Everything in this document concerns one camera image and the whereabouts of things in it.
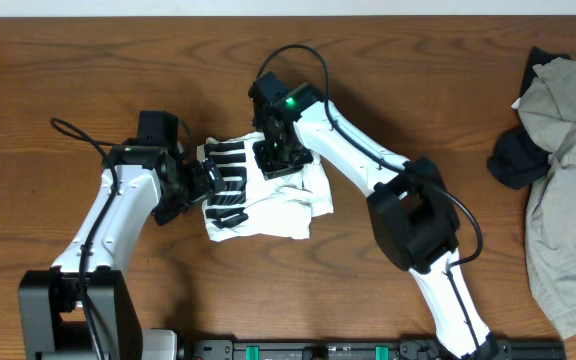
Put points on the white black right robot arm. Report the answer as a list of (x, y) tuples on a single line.
[(414, 219)]

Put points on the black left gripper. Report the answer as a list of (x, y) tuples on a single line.
[(201, 186)]

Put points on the black crumpled garment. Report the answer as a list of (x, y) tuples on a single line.
[(516, 161)]

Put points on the grey crumpled garment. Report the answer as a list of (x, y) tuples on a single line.
[(547, 111)]

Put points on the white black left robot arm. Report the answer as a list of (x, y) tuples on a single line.
[(80, 308)]

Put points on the white t-shirt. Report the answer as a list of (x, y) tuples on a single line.
[(252, 205)]

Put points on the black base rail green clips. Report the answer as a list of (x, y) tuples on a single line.
[(318, 350)]

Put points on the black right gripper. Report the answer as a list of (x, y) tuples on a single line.
[(270, 169)]

